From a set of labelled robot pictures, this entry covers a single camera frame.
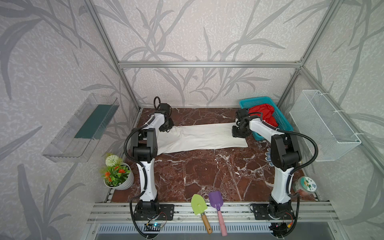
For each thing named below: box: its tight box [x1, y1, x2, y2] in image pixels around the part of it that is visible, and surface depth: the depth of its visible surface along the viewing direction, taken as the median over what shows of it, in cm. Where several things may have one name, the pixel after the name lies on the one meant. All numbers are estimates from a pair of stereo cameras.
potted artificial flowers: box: [100, 154, 135, 191], surface depth 76 cm
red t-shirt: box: [248, 104, 279, 128], surface depth 110 cm
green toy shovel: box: [191, 194, 213, 235], surface depth 77 cm
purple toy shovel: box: [208, 191, 228, 237], surface depth 77 cm
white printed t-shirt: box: [157, 122, 249, 156], surface depth 103 cm
